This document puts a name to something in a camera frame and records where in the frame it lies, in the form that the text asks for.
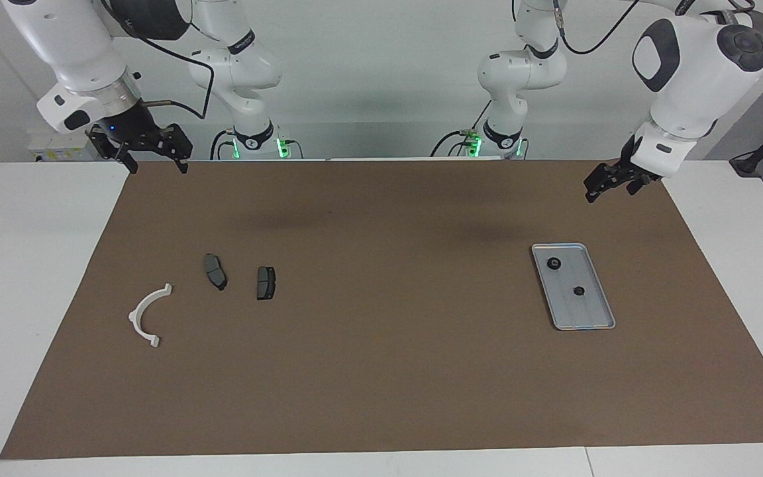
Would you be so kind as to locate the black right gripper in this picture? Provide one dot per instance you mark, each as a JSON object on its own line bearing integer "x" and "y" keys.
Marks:
{"x": 136, "y": 132}

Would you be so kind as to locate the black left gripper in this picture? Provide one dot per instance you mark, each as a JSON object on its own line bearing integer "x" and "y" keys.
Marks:
{"x": 623, "y": 169}

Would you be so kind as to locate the large black bearing gear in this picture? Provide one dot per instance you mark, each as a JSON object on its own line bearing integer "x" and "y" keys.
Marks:
{"x": 554, "y": 264}

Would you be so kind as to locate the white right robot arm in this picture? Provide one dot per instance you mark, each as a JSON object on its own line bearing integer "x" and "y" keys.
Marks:
{"x": 70, "y": 46}

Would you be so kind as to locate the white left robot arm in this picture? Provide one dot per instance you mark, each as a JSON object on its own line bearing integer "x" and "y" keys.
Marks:
{"x": 693, "y": 79}

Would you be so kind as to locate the silver metal tray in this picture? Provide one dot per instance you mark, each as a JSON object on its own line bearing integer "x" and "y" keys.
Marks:
{"x": 583, "y": 315}

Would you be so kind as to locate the white background box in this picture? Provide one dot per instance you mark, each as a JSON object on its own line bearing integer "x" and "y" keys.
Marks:
{"x": 50, "y": 149}

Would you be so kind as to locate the dark grey brake pad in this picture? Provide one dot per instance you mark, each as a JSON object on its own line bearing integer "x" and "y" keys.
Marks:
{"x": 265, "y": 283}
{"x": 214, "y": 270}

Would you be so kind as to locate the brown table mat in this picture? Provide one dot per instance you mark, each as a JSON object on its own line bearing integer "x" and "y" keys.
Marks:
{"x": 381, "y": 371}

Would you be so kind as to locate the white curved plastic bracket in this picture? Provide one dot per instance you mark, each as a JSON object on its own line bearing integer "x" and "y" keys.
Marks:
{"x": 136, "y": 318}

